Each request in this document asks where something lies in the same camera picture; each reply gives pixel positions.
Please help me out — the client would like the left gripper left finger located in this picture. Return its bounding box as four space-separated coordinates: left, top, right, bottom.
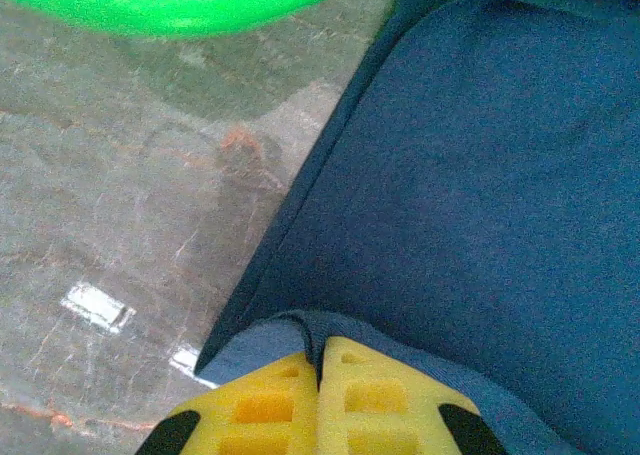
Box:
133 350 321 455

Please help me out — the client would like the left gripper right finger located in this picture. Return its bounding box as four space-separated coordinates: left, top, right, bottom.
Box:
316 334 507 455

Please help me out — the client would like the navy blue t-shirt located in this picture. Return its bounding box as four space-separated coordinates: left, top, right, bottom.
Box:
193 0 640 455

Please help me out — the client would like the green plastic mesh basket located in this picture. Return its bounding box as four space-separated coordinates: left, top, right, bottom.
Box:
0 0 362 39

